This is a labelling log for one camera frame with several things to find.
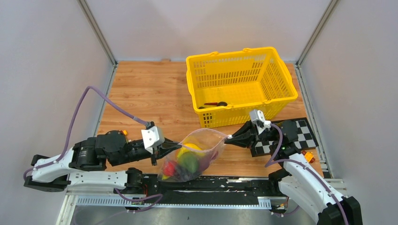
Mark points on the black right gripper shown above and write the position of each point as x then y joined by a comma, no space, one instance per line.
244,136

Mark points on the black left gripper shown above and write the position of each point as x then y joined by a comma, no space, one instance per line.
165,148

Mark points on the yellow toy banana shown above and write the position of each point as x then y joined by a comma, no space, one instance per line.
190,148

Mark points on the red toy food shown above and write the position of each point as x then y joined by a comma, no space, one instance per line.
169,168

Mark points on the green toy mango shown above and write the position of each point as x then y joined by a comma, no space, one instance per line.
189,162

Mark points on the clear zip top bag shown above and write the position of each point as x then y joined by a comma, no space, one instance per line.
207,139

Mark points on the purple toy eggplant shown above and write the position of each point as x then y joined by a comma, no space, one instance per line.
205,161

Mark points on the dark toy grapes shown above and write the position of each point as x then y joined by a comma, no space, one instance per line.
182,175

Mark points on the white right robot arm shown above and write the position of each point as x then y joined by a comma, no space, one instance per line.
297,179

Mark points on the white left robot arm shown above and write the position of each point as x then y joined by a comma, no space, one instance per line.
84,165

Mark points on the black red toy in basket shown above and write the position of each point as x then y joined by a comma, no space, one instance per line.
222,103

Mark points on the yellow plastic basket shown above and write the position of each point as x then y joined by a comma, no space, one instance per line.
253,78

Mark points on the yellow toy block car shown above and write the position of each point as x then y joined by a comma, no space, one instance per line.
308,156

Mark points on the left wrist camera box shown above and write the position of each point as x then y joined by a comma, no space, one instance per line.
152,138

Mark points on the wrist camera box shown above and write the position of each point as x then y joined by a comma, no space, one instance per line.
152,138
258,119

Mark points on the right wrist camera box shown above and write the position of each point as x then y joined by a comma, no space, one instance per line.
258,119

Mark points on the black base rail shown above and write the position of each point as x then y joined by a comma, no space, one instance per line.
204,192

